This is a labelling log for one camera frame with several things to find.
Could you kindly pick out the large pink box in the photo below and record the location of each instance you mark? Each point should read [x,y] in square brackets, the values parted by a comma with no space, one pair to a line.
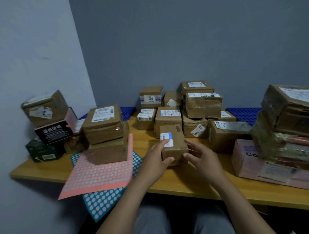
[246,166]

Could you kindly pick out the taped box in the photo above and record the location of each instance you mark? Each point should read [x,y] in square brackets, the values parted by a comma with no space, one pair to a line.
[265,144]

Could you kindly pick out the person's grey trousers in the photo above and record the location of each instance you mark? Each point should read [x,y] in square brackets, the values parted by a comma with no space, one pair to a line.
[149,221]

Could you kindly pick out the pink dot sticker sheet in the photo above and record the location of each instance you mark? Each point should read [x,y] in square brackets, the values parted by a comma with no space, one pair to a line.
[96,176]

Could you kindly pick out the person's left forearm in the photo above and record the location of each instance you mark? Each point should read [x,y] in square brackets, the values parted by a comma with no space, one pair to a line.
[125,212]

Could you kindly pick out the dark green box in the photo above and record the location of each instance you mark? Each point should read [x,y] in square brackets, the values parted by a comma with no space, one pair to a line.
[36,150]

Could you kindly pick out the black and pink box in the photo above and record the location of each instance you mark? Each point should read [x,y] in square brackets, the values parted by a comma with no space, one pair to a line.
[50,132]

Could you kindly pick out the pile of brown parcels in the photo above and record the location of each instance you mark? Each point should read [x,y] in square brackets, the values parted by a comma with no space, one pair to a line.
[202,106]

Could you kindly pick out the person's left hand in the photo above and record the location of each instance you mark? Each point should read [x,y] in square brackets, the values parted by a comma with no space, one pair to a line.
[152,166]

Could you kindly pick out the teal sticker sheet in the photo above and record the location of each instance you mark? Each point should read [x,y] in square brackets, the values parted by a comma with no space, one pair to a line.
[101,202]

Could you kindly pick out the blue plastic grid pallet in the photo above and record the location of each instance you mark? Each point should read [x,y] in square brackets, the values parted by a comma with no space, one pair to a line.
[243,115]
[128,112]

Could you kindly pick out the small brown printed box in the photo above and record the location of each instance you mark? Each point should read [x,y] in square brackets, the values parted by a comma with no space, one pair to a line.
[74,145]

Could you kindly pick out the box of stack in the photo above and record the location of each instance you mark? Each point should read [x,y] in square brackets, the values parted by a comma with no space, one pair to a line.
[108,154]
[101,132]
[275,103]
[177,144]

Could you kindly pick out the person's right hand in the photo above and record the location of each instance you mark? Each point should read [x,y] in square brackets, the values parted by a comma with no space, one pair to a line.
[207,164]

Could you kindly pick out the person's right forearm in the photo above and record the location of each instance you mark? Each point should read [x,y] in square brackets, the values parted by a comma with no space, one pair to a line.
[243,209]

